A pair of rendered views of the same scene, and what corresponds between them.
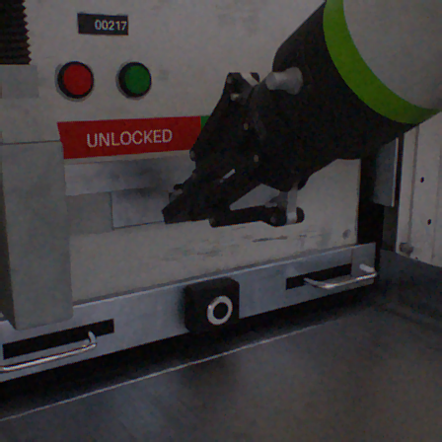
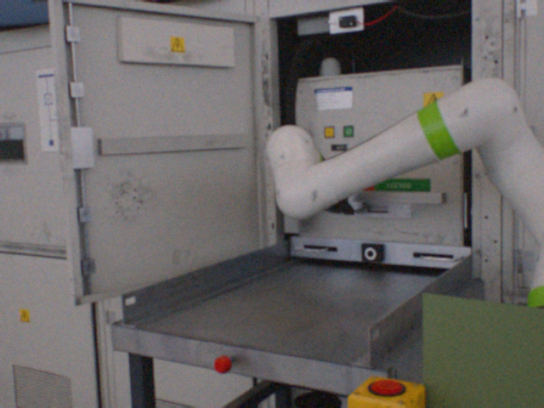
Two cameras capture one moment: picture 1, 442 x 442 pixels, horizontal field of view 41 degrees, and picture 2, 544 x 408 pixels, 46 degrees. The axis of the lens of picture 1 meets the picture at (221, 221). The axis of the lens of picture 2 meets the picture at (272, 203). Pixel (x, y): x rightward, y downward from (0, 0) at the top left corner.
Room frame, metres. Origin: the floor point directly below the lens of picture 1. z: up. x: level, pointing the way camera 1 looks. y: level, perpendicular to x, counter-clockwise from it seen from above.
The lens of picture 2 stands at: (-0.39, -1.46, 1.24)
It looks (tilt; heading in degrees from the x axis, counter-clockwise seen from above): 6 degrees down; 64
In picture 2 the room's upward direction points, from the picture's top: 2 degrees counter-clockwise
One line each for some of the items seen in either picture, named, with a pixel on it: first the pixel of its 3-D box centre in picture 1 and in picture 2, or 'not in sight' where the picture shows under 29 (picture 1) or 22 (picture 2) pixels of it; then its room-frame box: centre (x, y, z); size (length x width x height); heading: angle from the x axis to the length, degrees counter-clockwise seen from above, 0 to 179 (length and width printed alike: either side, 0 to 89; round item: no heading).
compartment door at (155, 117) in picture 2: not in sight; (172, 147); (0.12, 0.22, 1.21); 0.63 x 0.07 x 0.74; 15
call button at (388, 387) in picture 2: not in sight; (387, 390); (0.09, -0.80, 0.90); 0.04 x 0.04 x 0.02
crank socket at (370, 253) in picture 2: (213, 306); (371, 252); (0.62, 0.01, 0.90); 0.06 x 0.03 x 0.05; 123
